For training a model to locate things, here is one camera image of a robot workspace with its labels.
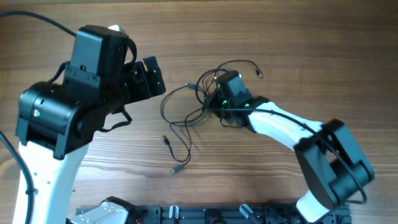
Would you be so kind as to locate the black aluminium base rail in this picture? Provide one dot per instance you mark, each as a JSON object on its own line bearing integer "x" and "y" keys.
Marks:
{"x": 268, "y": 214}

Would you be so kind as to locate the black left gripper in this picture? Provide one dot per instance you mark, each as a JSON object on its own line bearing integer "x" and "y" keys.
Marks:
{"x": 143, "y": 89}

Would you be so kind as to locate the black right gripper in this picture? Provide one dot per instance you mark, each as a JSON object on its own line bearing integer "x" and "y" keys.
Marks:
{"x": 218, "y": 101}

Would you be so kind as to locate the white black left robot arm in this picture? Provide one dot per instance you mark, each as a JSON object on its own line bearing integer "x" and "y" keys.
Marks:
{"x": 57, "y": 121}

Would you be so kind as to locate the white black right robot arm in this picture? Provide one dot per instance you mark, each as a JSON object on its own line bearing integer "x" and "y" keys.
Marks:
{"x": 332, "y": 162}

